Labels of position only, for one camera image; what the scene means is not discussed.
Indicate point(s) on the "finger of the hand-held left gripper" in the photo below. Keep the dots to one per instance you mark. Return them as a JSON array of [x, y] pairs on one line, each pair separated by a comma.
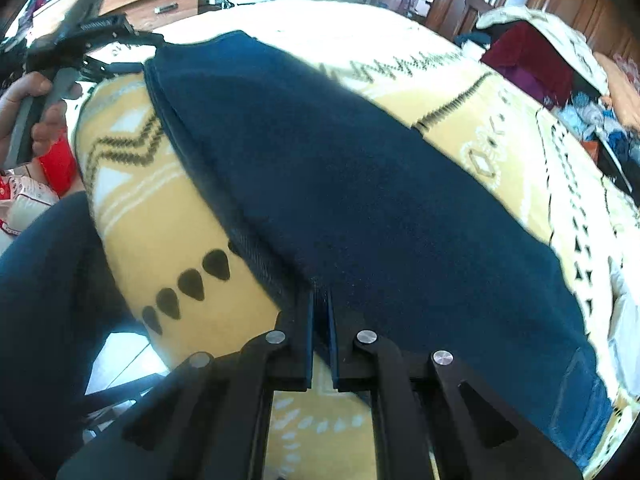
[[115, 67], [145, 37]]

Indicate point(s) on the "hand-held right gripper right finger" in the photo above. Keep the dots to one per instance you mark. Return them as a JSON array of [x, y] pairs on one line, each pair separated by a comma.
[[332, 325]]

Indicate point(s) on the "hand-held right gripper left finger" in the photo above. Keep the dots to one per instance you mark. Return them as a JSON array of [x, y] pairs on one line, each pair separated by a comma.
[[310, 315]]

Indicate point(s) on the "dark blue pants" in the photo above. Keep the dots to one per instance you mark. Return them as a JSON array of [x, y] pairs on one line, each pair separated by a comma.
[[350, 185]]

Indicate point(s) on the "person's left hand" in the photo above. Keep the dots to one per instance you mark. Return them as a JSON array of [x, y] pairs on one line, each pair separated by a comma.
[[47, 127]]

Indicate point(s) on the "red cloth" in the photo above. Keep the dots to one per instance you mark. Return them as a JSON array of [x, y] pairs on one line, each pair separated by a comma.
[[60, 165]]

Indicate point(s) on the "yellow patterned bedspread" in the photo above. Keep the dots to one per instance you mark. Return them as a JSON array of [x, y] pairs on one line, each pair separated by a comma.
[[150, 200]]

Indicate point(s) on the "white printed bag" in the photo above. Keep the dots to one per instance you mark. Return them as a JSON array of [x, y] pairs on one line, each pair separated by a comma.
[[25, 205]]

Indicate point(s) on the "person's dark blue trouser leg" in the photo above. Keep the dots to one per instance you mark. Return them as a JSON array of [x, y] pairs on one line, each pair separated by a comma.
[[50, 310]]

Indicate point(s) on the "maroon blanket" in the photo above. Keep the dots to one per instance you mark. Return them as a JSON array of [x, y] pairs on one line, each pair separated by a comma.
[[530, 60]]

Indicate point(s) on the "dark wooden chair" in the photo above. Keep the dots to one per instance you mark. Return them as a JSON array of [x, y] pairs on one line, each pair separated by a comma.
[[477, 10]]

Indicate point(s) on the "pile of mixed clothes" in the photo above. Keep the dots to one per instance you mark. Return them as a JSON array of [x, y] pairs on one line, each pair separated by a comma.
[[600, 125]]

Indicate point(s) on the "cream blanket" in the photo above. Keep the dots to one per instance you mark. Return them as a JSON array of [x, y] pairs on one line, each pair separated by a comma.
[[565, 30]]

